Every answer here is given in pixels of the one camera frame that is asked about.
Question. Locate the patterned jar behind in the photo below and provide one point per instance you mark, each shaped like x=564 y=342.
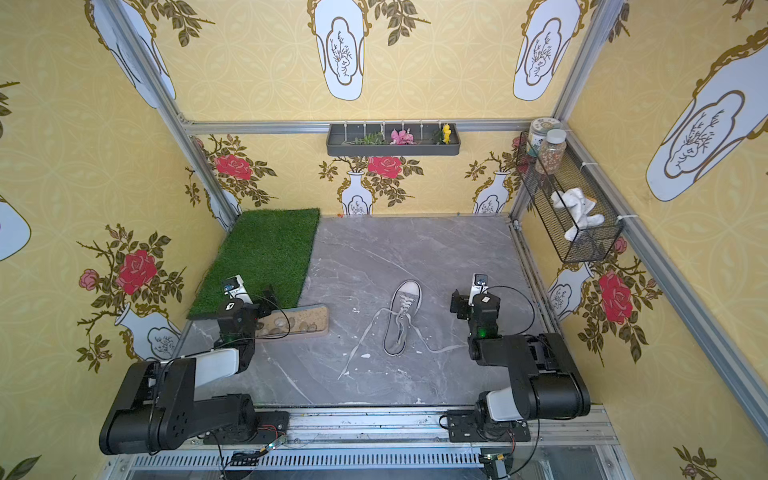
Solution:
x=537 y=132

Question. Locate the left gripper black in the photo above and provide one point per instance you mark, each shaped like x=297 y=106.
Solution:
x=259 y=308

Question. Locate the pink artificial flower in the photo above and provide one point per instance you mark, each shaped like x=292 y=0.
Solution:
x=402 y=137

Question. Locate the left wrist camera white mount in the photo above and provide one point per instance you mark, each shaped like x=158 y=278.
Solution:
x=234 y=288

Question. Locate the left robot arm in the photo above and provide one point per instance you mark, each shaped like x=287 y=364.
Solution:
x=155 y=408

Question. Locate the green artificial grass mat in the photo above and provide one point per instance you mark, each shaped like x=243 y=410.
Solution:
x=267 y=249

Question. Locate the glass jar white lid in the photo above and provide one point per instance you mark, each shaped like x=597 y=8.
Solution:
x=551 y=152

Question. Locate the white shoelace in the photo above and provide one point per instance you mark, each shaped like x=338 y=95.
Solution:
x=413 y=329

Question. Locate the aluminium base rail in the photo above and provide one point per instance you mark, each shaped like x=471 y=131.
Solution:
x=367 y=439

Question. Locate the green artificial plant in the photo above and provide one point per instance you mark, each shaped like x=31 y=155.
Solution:
x=375 y=138

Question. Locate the black wire basket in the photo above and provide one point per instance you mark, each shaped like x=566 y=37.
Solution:
x=591 y=244

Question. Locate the grey canvas sneaker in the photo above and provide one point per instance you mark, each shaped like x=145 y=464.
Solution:
x=404 y=306

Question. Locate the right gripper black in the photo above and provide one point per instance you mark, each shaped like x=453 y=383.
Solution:
x=459 y=303

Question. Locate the yellow artificial flower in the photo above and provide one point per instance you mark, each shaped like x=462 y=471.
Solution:
x=446 y=134

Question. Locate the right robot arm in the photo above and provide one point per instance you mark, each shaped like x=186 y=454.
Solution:
x=543 y=380

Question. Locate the grey wall planter shelf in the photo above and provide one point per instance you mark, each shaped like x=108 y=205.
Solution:
x=427 y=136

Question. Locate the white plush toy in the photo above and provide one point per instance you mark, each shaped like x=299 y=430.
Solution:
x=579 y=206

